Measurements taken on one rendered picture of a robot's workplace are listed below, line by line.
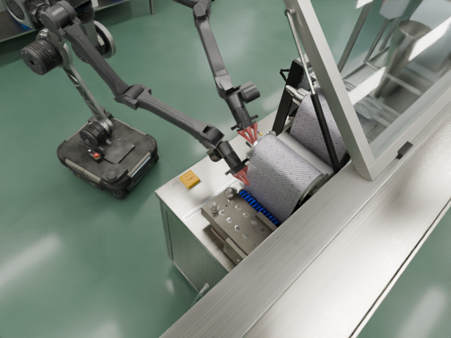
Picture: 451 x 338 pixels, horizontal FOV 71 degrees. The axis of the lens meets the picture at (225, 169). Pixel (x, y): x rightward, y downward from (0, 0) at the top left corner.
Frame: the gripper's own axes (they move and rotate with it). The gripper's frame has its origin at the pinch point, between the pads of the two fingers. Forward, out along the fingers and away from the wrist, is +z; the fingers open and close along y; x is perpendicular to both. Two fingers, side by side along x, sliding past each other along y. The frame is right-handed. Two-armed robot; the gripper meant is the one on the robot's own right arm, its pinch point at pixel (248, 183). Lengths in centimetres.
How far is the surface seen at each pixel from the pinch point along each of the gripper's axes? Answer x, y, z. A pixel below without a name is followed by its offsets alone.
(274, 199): 10.2, 0.2, 9.5
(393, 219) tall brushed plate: 53, -1, 24
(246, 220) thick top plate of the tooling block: 0.3, 10.4, 11.3
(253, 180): 5.1, 0.3, -0.4
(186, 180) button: -25.8, 11.8, -15.3
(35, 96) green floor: -206, 23, -159
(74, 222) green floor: -140, 59, -35
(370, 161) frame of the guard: 69, 12, 2
